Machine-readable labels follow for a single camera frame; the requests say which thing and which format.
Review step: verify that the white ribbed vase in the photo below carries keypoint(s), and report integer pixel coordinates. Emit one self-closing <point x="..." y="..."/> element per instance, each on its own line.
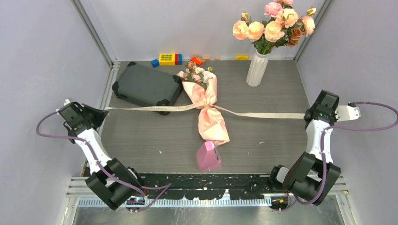
<point x="257" y="69"/>

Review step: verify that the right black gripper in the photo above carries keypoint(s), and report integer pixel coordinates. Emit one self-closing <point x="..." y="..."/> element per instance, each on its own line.
<point x="334" y="108"/>

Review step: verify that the pink paper bouquet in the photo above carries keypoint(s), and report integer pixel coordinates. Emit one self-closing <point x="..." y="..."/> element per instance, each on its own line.
<point x="200" y="85"/>

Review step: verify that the peach pink flowers in vase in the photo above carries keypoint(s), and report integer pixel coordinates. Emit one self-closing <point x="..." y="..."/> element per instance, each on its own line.
<point x="283" y="28"/>

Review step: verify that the red blue toy block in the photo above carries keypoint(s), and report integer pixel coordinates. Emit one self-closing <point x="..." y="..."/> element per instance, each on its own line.
<point x="178" y="59"/>

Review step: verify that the orange red toy block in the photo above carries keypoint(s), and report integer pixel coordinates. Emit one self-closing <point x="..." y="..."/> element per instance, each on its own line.
<point x="196" y="61"/>

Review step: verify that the cream printed ribbon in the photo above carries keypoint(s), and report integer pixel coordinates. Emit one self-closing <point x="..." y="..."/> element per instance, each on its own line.
<point x="264" y="115"/>

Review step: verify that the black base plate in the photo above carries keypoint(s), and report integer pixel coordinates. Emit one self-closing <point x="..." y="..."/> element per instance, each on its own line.
<point x="207" y="186"/>

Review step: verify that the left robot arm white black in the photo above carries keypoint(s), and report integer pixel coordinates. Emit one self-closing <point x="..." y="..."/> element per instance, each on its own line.
<point x="109" y="179"/>

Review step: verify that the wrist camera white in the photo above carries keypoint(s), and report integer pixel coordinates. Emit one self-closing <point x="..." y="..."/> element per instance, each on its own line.
<point x="347" y="113"/>
<point x="66" y="102"/>

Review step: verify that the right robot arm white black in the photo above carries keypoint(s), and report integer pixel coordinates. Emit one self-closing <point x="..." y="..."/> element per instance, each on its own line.
<point x="313" y="175"/>

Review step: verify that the small yellow toy block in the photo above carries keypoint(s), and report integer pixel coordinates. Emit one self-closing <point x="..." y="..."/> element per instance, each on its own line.
<point x="241" y="57"/>

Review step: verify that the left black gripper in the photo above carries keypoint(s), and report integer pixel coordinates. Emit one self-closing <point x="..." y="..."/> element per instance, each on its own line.
<point x="100" y="115"/>

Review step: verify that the aluminium frame rail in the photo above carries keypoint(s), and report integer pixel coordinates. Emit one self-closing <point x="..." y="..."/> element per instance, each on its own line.
<point x="174" y="202"/>

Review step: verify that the dark grey hard case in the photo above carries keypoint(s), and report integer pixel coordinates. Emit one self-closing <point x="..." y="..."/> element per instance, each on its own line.
<point x="146" y="86"/>

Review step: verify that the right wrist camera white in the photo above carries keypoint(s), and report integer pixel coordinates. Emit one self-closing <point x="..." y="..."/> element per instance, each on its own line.
<point x="347" y="113"/>

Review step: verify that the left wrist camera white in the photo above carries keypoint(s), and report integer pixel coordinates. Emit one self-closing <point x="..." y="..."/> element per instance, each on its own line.
<point x="66" y="102"/>

